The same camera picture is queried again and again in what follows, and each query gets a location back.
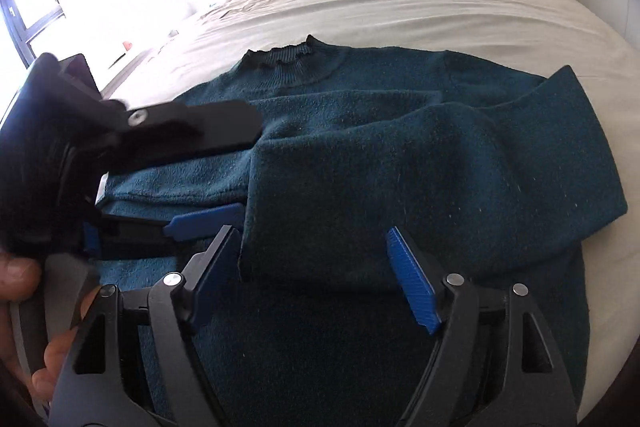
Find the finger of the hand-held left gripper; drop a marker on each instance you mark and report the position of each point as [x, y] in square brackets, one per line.
[200, 127]
[200, 221]

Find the dark teal knit sweater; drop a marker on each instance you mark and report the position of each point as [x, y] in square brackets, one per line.
[400, 157]

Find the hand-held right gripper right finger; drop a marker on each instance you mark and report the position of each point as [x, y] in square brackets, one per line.
[412, 278]

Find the dark framed window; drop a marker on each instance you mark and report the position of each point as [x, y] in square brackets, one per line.
[31, 30]

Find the person's left hand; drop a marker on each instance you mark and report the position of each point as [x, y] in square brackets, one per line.
[20, 279]

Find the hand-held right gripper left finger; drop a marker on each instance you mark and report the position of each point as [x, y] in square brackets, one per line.
[216, 278]

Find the bed with beige sheet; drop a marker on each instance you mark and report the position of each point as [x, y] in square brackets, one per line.
[425, 7]

